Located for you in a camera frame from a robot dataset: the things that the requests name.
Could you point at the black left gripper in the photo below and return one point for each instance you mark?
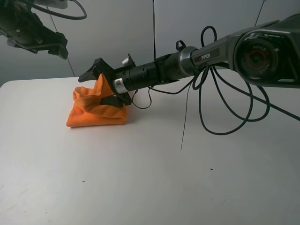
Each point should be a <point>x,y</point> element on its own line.
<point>55,43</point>

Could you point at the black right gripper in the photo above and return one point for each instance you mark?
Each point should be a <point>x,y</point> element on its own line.
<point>115,79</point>

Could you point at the orange terry towel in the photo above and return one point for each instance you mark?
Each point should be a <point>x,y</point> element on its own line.
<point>88,111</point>

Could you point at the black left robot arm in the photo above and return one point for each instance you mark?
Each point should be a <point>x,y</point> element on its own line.
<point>24,29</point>

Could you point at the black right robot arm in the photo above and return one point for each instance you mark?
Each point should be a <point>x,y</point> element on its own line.
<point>266,55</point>

